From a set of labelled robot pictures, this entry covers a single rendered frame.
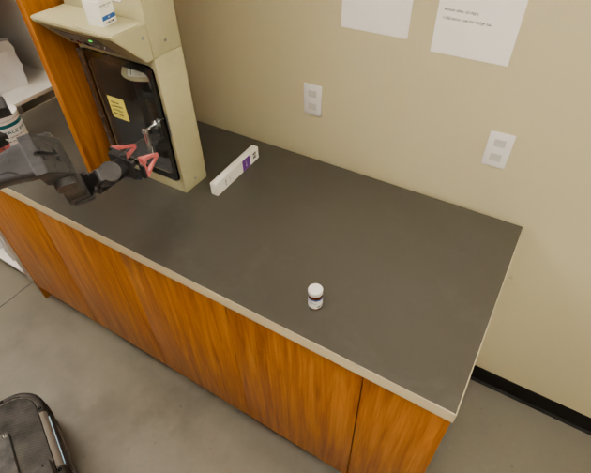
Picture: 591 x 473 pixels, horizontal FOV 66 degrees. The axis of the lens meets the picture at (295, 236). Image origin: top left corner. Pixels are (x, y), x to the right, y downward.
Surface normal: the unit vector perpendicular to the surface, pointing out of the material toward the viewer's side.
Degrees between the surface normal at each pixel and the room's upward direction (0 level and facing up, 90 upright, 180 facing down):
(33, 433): 0
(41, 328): 0
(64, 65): 90
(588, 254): 90
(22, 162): 47
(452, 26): 90
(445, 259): 0
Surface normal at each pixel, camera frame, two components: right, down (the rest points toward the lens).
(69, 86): 0.86, 0.35
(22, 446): -0.02, -0.71
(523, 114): -0.52, 0.61
